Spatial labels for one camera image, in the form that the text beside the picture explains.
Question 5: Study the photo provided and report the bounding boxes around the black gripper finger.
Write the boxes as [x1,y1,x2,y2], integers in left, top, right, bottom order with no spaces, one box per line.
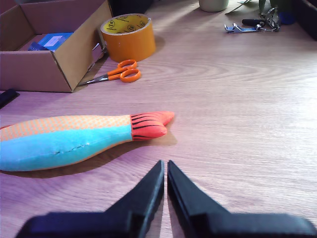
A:
[105,160,165,238]
[167,160,231,238]

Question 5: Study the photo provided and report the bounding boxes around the brown cardboard box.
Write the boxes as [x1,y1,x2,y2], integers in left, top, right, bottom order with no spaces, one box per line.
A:
[0,0,113,93]

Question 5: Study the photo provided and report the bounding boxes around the orange and blue fish plush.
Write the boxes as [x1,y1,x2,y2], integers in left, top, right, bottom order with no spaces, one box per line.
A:
[0,111,175,172]

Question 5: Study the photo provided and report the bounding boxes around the yellow packing tape roll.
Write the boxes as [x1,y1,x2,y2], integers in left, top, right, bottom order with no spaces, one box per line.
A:
[100,13,157,63]

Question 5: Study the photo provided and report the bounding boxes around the black marker pen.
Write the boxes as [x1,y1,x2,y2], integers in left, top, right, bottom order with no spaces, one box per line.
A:
[0,88,20,110]

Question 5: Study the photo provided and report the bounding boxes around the silver bottle opener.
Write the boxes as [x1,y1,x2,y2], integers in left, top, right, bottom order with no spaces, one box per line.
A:
[224,23,263,34]

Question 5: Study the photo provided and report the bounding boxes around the blue paper packet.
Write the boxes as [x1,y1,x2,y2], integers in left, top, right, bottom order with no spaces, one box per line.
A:
[37,32,74,52]

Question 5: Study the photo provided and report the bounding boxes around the black key fob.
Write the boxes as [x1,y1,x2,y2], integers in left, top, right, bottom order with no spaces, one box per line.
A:
[242,18,266,26]

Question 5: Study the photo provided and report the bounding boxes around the pale grey plant pot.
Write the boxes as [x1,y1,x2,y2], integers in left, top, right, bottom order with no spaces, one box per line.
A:
[199,0,230,13]

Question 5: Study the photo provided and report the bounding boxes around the blue round key tag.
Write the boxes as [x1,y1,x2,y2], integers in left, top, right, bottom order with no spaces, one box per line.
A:
[278,11,296,25]

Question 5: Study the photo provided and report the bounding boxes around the black plant tray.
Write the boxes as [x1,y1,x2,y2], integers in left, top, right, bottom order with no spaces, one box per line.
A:
[294,0,317,42]

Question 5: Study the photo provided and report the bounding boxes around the orange handled scissors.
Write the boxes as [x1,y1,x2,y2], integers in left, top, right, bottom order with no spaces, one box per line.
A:
[78,59,142,86]

